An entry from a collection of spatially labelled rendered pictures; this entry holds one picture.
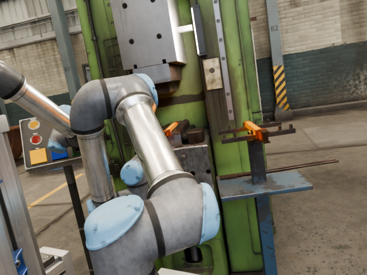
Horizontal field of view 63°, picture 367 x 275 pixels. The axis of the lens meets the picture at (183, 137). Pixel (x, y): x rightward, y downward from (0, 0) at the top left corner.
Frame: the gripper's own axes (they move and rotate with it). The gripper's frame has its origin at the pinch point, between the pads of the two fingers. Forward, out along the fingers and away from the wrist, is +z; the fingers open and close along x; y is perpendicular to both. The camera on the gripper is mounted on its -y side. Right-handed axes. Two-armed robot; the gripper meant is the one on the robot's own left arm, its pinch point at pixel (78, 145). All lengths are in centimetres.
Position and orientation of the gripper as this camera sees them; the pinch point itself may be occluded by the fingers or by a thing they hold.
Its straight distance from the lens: 162.8
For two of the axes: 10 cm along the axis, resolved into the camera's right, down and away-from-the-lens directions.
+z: -1.7, 3.7, 9.1
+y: -2.9, -9.1, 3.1
